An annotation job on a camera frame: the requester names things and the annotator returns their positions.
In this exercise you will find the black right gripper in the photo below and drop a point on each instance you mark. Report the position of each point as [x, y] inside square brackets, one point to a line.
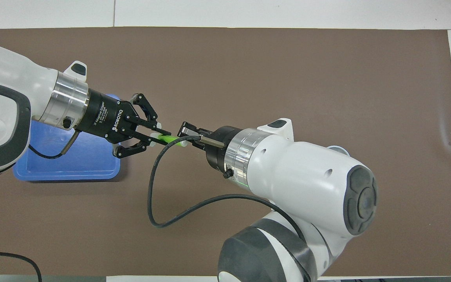
[221, 150]

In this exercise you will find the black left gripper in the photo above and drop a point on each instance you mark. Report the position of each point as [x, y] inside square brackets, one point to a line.
[106, 117]

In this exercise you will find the green pen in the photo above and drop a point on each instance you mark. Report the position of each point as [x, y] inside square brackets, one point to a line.
[172, 140]

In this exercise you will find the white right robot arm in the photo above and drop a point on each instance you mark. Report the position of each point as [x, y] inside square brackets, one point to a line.
[307, 176]

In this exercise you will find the blue plastic tray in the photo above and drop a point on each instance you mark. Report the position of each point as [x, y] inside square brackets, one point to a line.
[73, 164]

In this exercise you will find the brown table mat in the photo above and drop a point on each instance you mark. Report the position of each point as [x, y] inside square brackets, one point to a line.
[249, 78]

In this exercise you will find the translucent plastic cup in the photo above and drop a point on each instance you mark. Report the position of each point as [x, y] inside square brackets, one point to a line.
[337, 149]

